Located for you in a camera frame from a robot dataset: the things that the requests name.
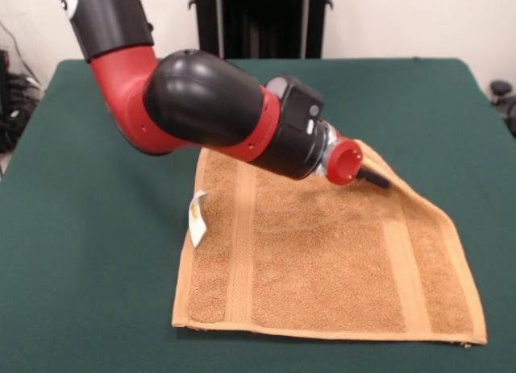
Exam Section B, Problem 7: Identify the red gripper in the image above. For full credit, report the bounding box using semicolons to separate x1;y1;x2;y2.
325;140;393;189

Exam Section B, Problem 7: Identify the orange terry towel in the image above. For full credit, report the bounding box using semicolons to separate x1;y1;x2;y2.
171;138;488;346

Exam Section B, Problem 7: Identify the dark green table cloth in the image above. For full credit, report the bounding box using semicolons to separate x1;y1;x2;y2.
0;57;516;373

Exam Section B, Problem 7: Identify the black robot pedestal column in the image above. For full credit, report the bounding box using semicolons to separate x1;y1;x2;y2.
187;0;334;60

